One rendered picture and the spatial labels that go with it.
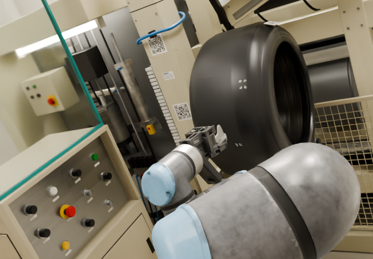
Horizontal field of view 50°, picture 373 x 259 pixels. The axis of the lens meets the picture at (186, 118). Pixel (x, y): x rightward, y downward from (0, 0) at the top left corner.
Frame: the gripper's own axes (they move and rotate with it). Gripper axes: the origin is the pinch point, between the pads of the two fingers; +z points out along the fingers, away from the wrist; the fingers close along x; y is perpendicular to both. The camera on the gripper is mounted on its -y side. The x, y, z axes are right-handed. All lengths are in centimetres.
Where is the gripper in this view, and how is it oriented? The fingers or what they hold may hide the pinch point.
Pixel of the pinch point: (222, 138)
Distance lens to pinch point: 123.3
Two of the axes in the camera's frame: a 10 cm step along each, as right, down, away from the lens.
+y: -2.9, -9.3, -2.1
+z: 4.9, -3.4, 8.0
